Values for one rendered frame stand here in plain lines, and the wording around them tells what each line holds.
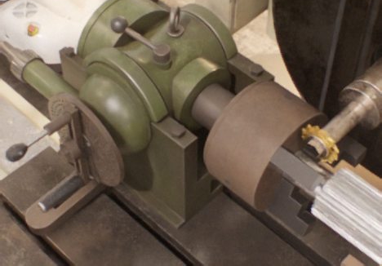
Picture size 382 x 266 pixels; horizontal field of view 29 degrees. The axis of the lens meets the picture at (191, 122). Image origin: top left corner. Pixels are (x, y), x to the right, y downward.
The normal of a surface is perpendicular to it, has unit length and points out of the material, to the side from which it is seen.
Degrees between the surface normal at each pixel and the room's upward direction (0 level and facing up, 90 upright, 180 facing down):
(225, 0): 90
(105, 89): 21
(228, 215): 0
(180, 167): 90
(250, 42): 0
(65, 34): 41
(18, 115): 0
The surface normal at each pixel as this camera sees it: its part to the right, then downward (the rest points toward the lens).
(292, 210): -0.64, 0.22
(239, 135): -0.44, -0.15
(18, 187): 0.00, -0.65
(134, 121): 0.31, 0.28
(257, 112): -0.16, -0.50
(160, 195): -0.70, 0.54
